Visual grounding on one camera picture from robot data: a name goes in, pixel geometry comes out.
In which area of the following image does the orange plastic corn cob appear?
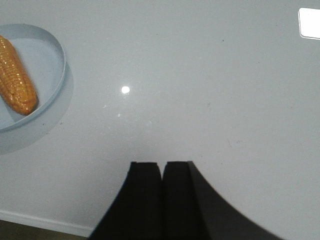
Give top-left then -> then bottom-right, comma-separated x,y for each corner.
0,36 -> 38,116

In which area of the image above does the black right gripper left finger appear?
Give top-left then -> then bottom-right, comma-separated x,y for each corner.
89,162 -> 162,240

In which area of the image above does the light blue round plate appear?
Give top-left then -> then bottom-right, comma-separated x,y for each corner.
0,23 -> 66,132

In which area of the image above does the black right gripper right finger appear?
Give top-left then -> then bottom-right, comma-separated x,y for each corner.
162,161 -> 279,240

